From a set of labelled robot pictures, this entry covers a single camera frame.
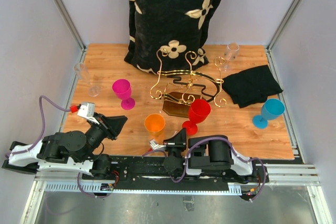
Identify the aluminium frame post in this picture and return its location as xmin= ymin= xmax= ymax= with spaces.
xmin=266 ymin=0 xmax=318 ymax=49
xmin=53 ymin=0 xmax=87 ymax=51

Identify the right aluminium frame post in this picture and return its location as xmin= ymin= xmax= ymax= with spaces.
xmin=266 ymin=0 xmax=318 ymax=49

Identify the left aluminium frame post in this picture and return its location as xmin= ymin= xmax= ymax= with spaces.
xmin=53 ymin=0 xmax=87 ymax=51

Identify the clear wine glass front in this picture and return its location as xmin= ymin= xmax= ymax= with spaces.
xmin=73 ymin=62 xmax=100 ymax=97

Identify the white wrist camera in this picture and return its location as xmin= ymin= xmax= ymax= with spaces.
xmin=70 ymin=102 xmax=98 ymax=124
xmin=142 ymin=140 xmax=167 ymax=157

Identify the orange wine glass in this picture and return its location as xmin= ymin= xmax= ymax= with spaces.
xmin=144 ymin=114 xmax=165 ymax=137

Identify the magenta wine glass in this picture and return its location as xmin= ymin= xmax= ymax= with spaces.
xmin=112 ymin=79 xmax=135 ymax=110

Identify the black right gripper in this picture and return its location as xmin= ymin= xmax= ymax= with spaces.
xmin=163 ymin=127 xmax=186 ymax=158

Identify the gold wire wine glass rack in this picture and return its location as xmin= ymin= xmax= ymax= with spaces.
xmin=149 ymin=49 xmax=227 ymax=108

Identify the blue wine glass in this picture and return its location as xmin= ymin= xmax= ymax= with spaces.
xmin=253 ymin=98 xmax=285 ymax=129

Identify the clear wine glass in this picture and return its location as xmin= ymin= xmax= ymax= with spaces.
xmin=73 ymin=62 xmax=100 ymax=97
xmin=222 ymin=42 xmax=239 ymax=71

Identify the red wine glass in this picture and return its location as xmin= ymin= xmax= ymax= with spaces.
xmin=182 ymin=99 xmax=211 ymax=136

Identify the black folded cloth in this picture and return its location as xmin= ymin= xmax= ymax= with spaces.
xmin=222 ymin=65 xmax=283 ymax=108

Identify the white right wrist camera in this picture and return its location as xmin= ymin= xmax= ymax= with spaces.
xmin=142 ymin=140 xmax=167 ymax=157

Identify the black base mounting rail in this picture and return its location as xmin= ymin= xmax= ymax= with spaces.
xmin=78 ymin=154 xmax=269 ymax=195

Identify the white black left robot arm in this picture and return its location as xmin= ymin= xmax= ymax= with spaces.
xmin=2 ymin=113 xmax=128 ymax=180

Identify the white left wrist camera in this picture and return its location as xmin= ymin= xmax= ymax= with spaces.
xmin=70 ymin=102 xmax=98 ymax=124

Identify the black floral patterned pillow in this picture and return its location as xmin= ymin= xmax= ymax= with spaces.
xmin=124 ymin=0 xmax=221 ymax=74

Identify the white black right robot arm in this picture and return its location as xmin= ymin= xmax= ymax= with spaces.
xmin=163 ymin=129 xmax=267 ymax=184

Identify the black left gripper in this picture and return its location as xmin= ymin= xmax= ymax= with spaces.
xmin=80 ymin=112 xmax=129 ymax=163

